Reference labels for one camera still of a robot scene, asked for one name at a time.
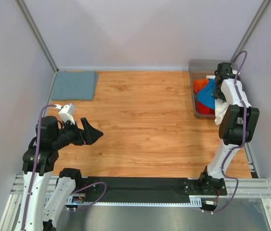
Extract right corner aluminium post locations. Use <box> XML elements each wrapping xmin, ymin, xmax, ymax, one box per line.
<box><xmin>231</xmin><ymin>0</ymin><xmax>271</xmax><ymax>60</ymax></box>

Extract corner aluminium post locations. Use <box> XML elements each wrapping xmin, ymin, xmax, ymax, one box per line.
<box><xmin>231</xmin><ymin>0</ymin><xmax>271</xmax><ymax>60</ymax></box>
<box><xmin>15</xmin><ymin>0</ymin><xmax>59</xmax><ymax>73</ymax></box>

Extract red t shirt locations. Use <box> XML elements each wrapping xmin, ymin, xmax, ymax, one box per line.
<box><xmin>196</xmin><ymin>102</ymin><xmax>215</xmax><ymax>115</ymax></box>

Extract blue t shirt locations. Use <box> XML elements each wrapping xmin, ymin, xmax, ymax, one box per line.
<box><xmin>197</xmin><ymin>79</ymin><xmax>216</xmax><ymax>110</ymax></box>

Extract slotted cable duct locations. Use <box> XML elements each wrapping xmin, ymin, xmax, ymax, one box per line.
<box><xmin>65</xmin><ymin>196</ymin><xmax>202</xmax><ymax>208</ymax></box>

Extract aluminium frame rail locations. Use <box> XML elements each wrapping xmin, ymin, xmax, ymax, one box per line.
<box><xmin>10</xmin><ymin>175</ymin><xmax>271</xmax><ymax>199</ymax></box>

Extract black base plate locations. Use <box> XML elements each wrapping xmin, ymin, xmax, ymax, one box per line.
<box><xmin>76</xmin><ymin>177</ymin><xmax>227</xmax><ymax>203</ymax></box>

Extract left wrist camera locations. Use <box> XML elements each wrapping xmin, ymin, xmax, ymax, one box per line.
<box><xmin>58</xmin><ymin>103</ymin><xmax>76</xmax><ymax>125</ymax></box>

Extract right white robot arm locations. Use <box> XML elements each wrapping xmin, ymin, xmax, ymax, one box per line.
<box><xmin>198</xmin><ymin>62</ymin><xmax>259</xmax><ymax>195</ymax></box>

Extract folded grey-blue t shirt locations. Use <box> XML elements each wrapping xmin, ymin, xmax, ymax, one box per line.
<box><xmin>51</xmin><ymin>71</ymin><xmax>99</xmax><ymax>101</ymax></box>

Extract clear plastic bin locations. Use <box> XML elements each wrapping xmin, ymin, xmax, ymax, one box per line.
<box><xmin>188</xmin><ymin>59</ymin><xmax>241</xmax><ymax>119</ymax></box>

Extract orange t shirt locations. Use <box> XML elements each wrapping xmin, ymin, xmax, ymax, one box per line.
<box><xmin>193</xmin><ymin>79</ymin><xmax>209</xmax><ymax>93</ymax></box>

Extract left corner aluminium post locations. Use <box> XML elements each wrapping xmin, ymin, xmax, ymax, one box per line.
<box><xmin>15</xmin><ymin>0</ymin><xmax>59</xmax><ymax>73</ymax></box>

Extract white t shirt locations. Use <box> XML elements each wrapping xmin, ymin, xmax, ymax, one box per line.
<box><xmin>206</xmin><ymin>74</ymin><xmax>230</xmax><ymax>125</ymax></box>

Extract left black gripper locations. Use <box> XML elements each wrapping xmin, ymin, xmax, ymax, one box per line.
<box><xmin>53</xmin><ymin>116</ymin><xmax>103</xmax><ymax>148</ymax></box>

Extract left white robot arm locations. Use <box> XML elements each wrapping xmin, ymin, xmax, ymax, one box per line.
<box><xmin>15</xmin><ymin>116</ymin><xmax>103</xmax><ymax>231</ymax></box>

